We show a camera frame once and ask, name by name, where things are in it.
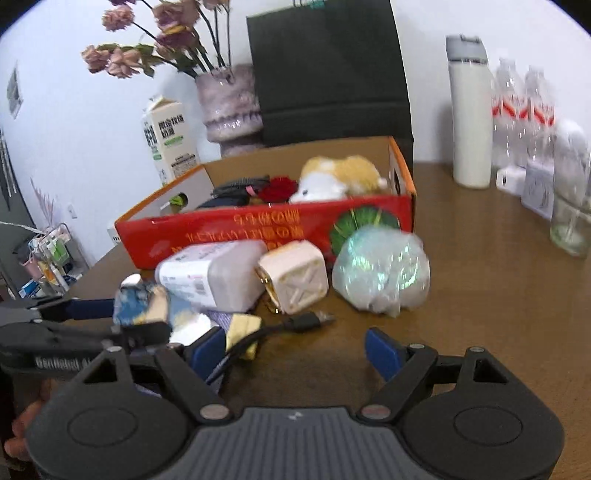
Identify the dried pink flower bouquet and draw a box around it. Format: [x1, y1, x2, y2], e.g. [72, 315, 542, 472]
[80, 1, 231, 79]

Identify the orange cardboard box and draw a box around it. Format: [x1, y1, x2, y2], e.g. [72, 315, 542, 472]
[114, 135, 418, 271]

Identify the white printed tin box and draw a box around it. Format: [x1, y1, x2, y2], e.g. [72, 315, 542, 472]
[521, 161, 554, 220]

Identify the purple ceramic vase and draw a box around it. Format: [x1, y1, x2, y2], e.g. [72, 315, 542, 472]
[195, 64, 263, 157]

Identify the white usb charger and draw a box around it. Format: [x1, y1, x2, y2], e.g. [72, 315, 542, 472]
[496, 165, 526, 197]

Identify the white wall plug adapter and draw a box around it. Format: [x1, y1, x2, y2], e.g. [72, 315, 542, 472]
[256, 240, 329, 315]

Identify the white power bank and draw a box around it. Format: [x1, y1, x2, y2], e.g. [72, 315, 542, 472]
[154, 240, 266, 313]

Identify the plastic wrapped round item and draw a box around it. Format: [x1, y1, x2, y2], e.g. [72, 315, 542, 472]
[332, 226, 431, 318]

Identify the red fabric flower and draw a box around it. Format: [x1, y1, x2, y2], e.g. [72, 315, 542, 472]
[256, 176, 298, 204]

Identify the blue patterned small package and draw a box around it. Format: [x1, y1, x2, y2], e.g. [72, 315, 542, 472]
[113, 273, 169, 326]

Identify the person left hand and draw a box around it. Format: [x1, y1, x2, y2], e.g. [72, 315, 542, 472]
[4, 399, 45, 461]

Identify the white thermos bottle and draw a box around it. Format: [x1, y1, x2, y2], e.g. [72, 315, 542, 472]
[446, 35, 493, 189]

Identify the white green milk carton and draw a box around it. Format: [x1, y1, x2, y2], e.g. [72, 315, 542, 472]
[142, 96, 200, 185]

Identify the clear glass cup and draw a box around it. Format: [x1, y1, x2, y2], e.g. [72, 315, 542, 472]
[550, 189, 590, 258]

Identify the black cable bundle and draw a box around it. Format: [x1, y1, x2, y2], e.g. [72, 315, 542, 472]
[196, 174, 271, 210]

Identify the clear water bottle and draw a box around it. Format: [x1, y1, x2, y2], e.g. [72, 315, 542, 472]
[493, 58, 527, 169]
[525, 66, 556, 168]

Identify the black paper bag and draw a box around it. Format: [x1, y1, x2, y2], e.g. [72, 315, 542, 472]
[247, 1, 414, 163]

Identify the teal binder clip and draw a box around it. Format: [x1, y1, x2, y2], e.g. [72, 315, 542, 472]
[291, 0, 327, 9]

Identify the yellow white plush toy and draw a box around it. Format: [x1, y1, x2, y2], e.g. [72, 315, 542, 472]
[288, 155, 389, 204]

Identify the cluttered wire rack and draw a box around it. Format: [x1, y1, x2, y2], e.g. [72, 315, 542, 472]
[13, 223, 89, 296]

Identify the black usb cable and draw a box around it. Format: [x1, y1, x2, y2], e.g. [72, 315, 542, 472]
[202, 309, 338, 387]

